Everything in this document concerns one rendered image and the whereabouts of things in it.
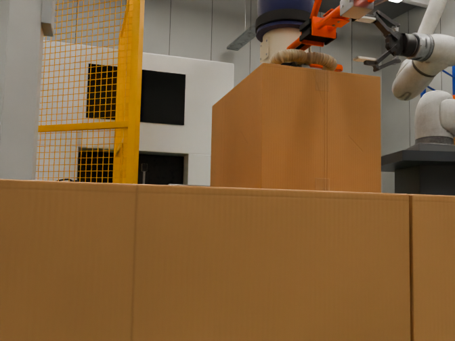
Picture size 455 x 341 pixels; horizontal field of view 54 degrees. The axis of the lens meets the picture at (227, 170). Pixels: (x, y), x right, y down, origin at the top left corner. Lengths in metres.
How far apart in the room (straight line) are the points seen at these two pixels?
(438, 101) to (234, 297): 1.66
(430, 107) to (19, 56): 2.02
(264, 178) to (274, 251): 0.68
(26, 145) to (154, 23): 9.36
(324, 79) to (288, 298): 0.90
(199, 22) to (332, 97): 10.72
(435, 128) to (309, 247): 1.51
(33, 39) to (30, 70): 0.17
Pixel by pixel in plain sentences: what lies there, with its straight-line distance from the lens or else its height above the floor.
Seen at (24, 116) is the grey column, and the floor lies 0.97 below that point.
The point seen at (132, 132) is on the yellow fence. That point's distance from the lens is 2.63.
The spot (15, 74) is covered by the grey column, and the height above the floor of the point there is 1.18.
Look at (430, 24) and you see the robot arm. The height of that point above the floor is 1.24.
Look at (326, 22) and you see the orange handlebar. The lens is 1.41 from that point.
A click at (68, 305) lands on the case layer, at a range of 0.58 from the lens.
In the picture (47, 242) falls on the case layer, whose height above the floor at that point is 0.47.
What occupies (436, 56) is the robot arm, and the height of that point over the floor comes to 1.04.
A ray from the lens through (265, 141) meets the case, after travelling 1.30.
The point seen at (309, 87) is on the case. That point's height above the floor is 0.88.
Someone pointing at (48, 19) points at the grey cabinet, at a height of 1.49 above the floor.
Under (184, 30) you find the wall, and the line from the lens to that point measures 11.85.
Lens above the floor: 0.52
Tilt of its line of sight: 5 degrees up
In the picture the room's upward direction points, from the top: 1 degrees clockwise
